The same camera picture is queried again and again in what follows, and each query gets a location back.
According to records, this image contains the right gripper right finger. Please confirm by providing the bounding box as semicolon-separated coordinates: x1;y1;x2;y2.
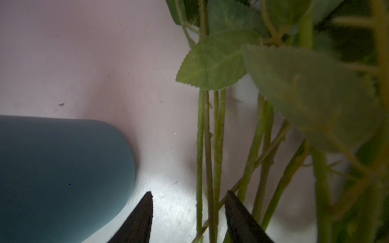
225;190;273;243

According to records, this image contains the teal cylindrical vase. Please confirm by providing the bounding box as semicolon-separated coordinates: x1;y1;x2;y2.
1;115;135;243

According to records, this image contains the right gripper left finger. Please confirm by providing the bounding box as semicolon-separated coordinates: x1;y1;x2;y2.
108;191;153;243

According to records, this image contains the bunch of artificial flowers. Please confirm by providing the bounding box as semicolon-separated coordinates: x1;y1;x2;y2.
166;1;389;243

